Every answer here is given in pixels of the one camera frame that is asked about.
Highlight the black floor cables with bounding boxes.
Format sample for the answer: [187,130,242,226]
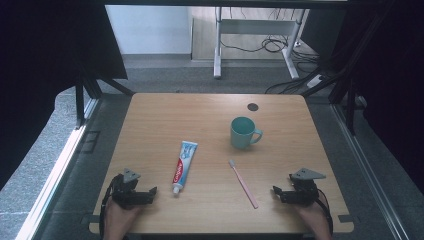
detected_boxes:
[219,7,325,95]

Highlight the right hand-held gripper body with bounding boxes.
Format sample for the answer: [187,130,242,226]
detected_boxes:
[282,167,327,207]

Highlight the black curtain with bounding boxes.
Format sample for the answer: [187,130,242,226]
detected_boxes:
[328,0,424,186]
[0,0,128,192]

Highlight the aluminium rail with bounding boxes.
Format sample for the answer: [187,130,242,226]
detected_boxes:
[331,103,403,240]
[14,98,101,240]

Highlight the toothpaste tube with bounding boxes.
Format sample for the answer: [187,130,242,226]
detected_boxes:
[171,140,199,196]

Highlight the black floor plate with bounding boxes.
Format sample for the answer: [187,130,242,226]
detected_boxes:
[79,130,101,155]

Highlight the person's right hand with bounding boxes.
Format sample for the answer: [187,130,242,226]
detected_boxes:
[294,199,333,240]

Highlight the pink toothbrush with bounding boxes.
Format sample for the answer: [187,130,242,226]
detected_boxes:
[228,159,260,210]

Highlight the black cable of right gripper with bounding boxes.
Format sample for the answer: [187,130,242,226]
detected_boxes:
[316,188,335,236]

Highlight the white desk frame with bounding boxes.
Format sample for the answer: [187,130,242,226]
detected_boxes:
[213,6,310,80]

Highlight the person's left hand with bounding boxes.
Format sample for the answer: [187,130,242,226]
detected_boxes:
[103,199,145,240]

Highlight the white power strip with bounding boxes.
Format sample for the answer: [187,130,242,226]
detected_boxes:
[306,74,325,89]

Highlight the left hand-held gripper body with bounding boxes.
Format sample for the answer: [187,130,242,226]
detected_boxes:
[111,167,148,211]

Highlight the teal cup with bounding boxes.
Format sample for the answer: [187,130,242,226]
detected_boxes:
[229,115,264,150]

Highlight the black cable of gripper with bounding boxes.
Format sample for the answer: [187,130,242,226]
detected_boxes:
[316,188,335,236]
[98,173,122,238]

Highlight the black metal frame strut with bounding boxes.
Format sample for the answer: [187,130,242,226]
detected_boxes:
[300,9,384,136]
[74,73,136,129]

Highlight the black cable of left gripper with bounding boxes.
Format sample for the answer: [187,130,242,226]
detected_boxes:
[98,173,122,238]

